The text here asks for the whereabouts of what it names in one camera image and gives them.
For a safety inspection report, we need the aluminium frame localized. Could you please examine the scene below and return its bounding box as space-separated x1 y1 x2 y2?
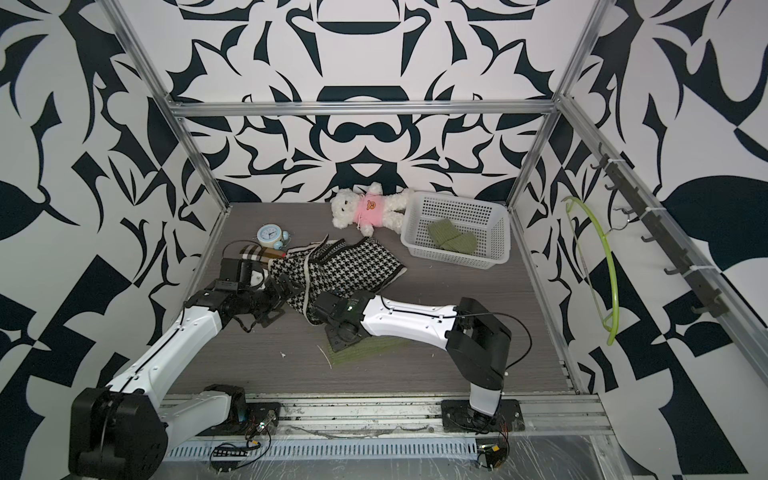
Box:
104 1 767 472

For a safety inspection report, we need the small blue alarm clock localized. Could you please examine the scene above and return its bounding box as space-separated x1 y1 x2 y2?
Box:
256 223 291 250

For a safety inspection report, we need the black wall hook rail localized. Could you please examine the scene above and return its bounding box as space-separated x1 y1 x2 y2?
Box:
595 143 730 318

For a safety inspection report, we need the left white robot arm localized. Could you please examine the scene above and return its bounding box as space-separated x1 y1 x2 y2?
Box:
68 275 298 479

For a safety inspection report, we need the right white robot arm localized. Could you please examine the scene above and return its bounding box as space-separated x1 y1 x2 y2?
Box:
311 291 513 434

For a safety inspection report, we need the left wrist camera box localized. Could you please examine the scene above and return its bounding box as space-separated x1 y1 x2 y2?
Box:
214 258 265 292

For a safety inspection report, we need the green knitted scarf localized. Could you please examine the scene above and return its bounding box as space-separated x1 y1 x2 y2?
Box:
427 219 478 255
326 336 412 367

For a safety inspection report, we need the white plastic basket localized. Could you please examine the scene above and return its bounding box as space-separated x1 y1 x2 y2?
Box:
400 192 511 269

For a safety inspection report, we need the white teddy bear pink shirt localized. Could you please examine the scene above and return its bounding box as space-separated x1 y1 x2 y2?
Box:
330 182 413 237

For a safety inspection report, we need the green plastic hanger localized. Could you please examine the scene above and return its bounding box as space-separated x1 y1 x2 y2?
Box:
562 196 620 346

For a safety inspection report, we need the houndstooth black white garment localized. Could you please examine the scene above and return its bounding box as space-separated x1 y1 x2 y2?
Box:
269 237 407 326

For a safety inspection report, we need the white slotted cable duct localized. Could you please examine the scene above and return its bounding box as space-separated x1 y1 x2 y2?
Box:
166 437 479 463

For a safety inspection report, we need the plaid beige pouch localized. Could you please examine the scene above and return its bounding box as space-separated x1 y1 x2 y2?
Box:
239 244 286 265

